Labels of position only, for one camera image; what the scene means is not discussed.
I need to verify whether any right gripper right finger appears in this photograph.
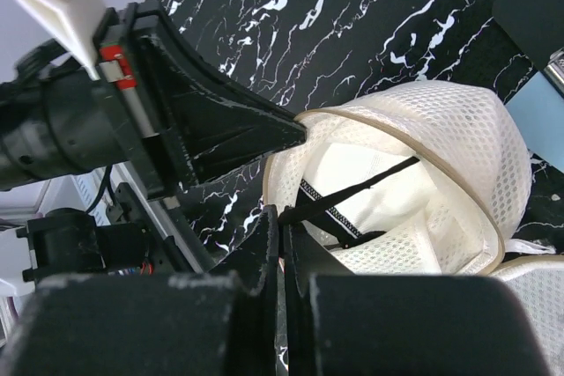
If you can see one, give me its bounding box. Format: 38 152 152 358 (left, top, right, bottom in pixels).
281 209 550 375

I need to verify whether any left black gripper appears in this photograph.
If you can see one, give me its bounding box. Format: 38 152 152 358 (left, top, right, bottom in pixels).
1 5 185 199

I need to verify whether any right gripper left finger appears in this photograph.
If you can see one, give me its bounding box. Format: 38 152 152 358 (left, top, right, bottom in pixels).
1 206 278 375

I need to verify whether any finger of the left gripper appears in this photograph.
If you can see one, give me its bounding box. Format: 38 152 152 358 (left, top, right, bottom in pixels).
127 1 307 186

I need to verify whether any mesh laundry bag with glasses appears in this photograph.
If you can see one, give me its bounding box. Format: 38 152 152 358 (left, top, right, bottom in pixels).
263 81 563 373

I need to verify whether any light blue board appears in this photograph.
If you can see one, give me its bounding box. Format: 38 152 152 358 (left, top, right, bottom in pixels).
506 72 564 172

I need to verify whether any dark blue board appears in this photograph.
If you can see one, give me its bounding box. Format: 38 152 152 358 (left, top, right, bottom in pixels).
493 0 563 85

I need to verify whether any white slotted cable duct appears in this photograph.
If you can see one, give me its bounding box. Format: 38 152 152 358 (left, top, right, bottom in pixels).
70 167 113 226

